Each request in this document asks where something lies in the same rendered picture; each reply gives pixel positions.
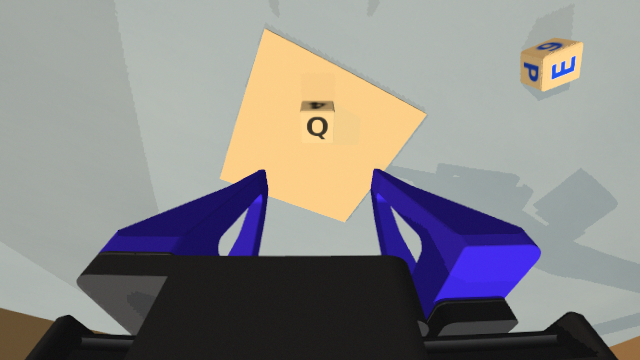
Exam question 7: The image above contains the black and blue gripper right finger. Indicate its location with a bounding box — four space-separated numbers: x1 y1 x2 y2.
370 169 541 320

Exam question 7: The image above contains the orange flat mat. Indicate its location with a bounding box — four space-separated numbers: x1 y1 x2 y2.
220 29 427 222

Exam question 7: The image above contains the beige letter block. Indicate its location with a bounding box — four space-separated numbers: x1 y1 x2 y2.
300 101 335 143
521 38 583 91

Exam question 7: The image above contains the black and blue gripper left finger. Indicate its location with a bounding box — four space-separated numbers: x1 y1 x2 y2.
97 169 269 256

